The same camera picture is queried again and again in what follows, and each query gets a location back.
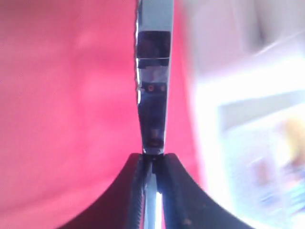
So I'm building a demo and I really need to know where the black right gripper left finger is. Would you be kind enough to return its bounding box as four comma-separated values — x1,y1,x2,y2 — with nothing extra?
60,153,150,229

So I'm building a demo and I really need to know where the stainless steel table knife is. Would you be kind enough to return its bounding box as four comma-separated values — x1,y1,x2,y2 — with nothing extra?
135,0,174,229

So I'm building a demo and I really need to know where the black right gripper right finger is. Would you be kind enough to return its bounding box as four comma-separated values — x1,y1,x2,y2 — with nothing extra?
154,154,251,229

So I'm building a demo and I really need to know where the red table cloth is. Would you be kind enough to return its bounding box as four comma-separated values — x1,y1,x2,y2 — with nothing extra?
0,0,203,229

